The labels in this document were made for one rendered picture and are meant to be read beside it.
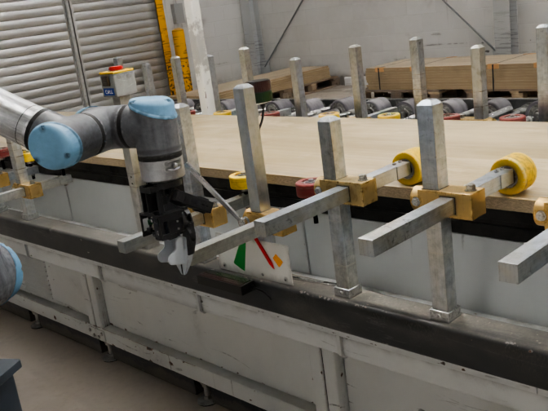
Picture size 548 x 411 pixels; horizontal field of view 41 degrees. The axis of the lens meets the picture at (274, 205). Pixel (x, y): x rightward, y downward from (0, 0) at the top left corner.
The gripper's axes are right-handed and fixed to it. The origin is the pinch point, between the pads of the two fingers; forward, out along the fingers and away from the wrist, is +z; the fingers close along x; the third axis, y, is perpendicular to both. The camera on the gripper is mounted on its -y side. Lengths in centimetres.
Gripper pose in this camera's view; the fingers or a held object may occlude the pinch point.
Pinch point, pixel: (186, 267)
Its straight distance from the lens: 160.2
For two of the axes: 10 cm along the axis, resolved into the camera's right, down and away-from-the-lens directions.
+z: 1.2, 9.6, 2.5
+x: 7.0, 1.0, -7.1
